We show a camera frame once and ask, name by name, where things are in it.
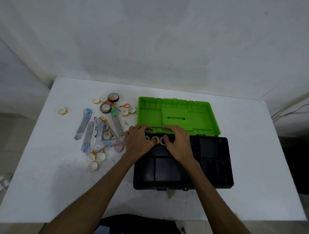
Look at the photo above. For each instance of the person's right hand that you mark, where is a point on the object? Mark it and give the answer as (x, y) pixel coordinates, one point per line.
(181, 147)

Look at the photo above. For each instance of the person's left hand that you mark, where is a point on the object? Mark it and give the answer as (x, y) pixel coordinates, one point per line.
(137, 144)

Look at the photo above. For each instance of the green utility knife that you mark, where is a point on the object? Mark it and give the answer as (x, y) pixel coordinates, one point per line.
(117, 123)

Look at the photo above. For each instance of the black toolbox with green lid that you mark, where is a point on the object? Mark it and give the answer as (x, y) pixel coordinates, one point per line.
(149, 115)

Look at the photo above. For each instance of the black toolbox tray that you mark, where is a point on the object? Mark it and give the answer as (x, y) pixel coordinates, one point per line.
(217, 149)

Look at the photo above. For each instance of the orange handled scissors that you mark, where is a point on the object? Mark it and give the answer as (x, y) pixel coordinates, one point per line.
(120, 106)

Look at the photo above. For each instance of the blue knife package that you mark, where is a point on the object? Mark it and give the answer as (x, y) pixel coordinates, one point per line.
(83, 124)
(88, 138)

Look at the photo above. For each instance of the dark tape roll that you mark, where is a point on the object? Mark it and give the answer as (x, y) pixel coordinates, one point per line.
(101, 108)

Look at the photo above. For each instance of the pile of small tape rolls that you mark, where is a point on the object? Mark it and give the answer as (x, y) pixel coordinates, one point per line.
(89, 165)

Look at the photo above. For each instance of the black tape roll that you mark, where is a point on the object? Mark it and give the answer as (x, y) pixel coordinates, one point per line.
(109, 97)

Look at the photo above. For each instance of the lone small yellow tape roll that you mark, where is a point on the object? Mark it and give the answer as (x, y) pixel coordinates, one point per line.
(59, 111)

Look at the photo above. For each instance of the person's left forearm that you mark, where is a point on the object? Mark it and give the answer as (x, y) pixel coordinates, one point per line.
(91, 197)

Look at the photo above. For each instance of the person's right forearm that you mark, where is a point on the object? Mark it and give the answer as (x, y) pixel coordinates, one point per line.
(217, 200)

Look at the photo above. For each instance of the person's black clothing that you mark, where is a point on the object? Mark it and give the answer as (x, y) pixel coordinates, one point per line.
(140, 224)

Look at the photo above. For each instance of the white plug adapter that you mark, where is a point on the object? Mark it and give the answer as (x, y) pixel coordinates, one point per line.
(4, 185)

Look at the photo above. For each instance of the white power strip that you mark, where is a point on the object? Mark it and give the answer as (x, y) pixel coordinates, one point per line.
(2, 178)

